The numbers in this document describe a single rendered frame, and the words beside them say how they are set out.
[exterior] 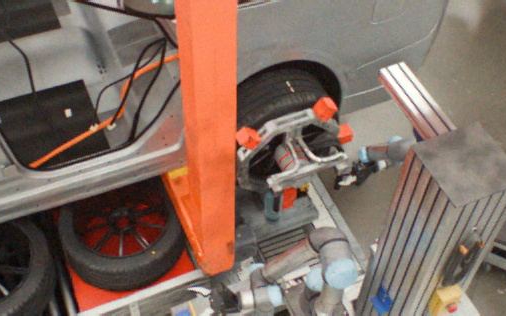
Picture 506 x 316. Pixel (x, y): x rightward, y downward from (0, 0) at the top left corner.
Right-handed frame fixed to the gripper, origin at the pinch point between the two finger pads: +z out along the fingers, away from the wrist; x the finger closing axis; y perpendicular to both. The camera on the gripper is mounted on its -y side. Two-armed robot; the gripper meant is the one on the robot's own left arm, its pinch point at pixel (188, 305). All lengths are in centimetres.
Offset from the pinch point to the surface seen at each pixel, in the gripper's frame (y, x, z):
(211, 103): -62, 41, -17
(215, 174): -19, 48, -17
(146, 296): 77, 60, 20
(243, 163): 18, 88, -35
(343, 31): -32, 117, -88
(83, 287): 87, 78, 52
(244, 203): 86, 121, -40
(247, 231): 72, 89, -37
